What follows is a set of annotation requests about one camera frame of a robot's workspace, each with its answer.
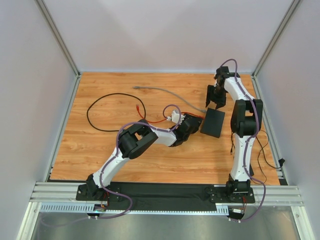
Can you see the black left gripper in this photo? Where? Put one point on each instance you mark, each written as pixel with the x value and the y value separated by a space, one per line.
pixel 194 121

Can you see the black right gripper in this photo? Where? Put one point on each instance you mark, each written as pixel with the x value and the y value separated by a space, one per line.
pixel 217 95

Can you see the black network switch box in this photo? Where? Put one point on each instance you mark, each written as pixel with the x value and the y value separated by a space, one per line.
pixel 213 123

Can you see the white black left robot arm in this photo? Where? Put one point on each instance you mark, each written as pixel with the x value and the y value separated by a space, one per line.
pixel 131 142

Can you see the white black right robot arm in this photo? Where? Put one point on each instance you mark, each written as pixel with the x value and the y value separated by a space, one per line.
pixel 245 124

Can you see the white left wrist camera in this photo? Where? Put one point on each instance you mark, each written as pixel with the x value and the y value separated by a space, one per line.
pixel 176 116

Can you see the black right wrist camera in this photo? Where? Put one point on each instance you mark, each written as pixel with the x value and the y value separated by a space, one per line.
pixel 223 71

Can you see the right aluminium frame post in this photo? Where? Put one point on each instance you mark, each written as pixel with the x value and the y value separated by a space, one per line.
pixel 276 36

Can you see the aluminium frame post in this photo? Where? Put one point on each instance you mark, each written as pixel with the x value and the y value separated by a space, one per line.
pixel 276 36
pixel 57 35

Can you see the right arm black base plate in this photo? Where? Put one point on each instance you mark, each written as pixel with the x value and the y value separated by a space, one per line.
pixel 223 194

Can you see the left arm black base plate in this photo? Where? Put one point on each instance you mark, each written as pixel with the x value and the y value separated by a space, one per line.
pixel 101 195

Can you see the aluminium front frame rail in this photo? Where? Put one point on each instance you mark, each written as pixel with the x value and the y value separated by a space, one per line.
pixel 276 195

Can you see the left aluminium frame post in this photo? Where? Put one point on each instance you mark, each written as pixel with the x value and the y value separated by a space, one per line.
pixel 57 35

